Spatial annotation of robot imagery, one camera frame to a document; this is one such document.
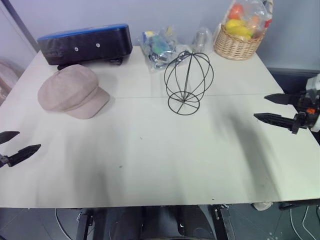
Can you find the beige newsboy cap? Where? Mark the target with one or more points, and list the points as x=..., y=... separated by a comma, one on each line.
x=72, y=91

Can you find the clear plastic bag of items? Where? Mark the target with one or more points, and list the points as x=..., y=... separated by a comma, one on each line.
x=160, y=48

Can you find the white object under table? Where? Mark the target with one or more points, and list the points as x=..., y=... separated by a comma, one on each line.
x=262, y=206

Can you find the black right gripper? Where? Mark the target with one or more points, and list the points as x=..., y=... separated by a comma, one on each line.
x=310, y=103

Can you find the black metal table leg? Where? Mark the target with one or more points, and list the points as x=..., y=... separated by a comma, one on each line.
x=83, y=226
x=222, y=221

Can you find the black case with blue lid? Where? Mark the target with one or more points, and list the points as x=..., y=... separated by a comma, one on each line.
x=87, y=46

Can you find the clear plastic cup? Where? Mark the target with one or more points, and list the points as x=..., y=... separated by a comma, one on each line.
x=202, y=38

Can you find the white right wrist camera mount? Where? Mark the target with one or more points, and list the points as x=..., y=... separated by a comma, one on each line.
x=313, y=83

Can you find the woven wicker basket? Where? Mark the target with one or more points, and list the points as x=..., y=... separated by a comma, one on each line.
x=235, y=46

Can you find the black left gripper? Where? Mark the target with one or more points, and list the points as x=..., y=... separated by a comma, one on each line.
x=2, y=161

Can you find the dark blue cabinet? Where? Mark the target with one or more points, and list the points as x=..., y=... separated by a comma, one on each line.
x=292, y=80

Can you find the plastic bag of toy fruit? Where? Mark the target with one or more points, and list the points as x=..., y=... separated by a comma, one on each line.
x=241, y=23

